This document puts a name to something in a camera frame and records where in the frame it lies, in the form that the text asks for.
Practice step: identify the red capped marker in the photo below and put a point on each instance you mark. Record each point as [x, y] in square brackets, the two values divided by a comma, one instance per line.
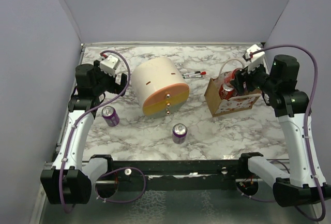
[202, 74]

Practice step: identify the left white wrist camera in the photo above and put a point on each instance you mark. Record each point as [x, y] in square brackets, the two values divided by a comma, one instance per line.
[109, 65]

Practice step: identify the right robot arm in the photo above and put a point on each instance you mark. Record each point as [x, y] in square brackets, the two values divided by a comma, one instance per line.
[305, 183]

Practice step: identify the purple can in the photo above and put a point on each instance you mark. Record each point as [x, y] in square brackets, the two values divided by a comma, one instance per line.
[110, 116]
[179, 132]

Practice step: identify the black base frame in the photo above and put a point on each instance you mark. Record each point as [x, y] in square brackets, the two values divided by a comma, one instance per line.
[176, 175]

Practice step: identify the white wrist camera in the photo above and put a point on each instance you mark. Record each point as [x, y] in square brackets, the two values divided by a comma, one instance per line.
[109, 65]
[254, 60]

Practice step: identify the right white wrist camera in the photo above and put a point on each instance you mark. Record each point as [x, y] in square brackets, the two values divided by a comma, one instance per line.
[254, 60]

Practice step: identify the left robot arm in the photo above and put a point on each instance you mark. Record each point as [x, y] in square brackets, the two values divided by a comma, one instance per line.
[68, 181]

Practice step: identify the cream cylindrical container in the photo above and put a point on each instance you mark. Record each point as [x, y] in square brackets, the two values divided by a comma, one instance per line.
[159, 87]

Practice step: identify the red can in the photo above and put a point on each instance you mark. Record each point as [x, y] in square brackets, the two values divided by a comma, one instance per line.
[229, 76]
[227, 92]

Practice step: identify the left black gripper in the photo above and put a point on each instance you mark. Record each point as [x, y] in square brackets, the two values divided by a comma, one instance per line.
[115, 87]

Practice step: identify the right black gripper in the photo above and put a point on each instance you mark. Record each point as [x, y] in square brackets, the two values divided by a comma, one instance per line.
[242, 75]

